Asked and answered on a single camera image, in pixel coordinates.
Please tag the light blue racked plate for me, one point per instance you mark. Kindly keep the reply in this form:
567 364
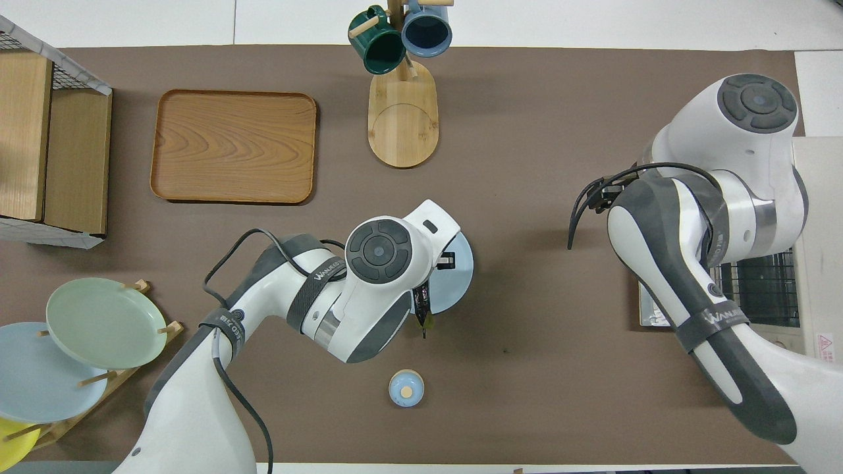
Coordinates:
39 382

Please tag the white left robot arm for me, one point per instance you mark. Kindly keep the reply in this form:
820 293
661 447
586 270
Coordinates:
197 395

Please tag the dark purple eggplant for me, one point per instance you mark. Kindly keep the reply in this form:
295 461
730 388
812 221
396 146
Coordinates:
421 299

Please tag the blue mug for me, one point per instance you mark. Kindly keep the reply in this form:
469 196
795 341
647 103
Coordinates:
427 33

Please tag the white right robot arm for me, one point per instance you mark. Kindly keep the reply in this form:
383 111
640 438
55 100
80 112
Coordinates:
757 164

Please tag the brown table mat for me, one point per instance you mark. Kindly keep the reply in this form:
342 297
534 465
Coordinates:
527 131

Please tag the wooden serving tray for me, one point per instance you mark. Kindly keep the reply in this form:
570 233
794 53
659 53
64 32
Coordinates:
234 148

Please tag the wooden plate rack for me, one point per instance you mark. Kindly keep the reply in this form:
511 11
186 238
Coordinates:
172 328

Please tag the pale green plate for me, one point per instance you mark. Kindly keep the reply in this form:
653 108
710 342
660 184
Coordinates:
105 322

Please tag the yellow plate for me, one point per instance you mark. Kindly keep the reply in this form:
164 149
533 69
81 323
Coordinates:
16 441

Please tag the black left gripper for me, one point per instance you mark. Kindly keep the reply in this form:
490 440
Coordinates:
446 261

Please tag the dark green mug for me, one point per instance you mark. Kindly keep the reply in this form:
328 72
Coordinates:
379 46

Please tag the wooden mug tree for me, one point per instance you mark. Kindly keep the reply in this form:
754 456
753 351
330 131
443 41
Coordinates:
403 125

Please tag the wooden step shelf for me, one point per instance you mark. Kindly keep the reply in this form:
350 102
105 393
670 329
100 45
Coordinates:
72 164

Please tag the small blue knobbed lid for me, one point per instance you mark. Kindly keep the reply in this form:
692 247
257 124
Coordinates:
406 388

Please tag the white toaster oven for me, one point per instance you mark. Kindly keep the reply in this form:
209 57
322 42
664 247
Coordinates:
820 230

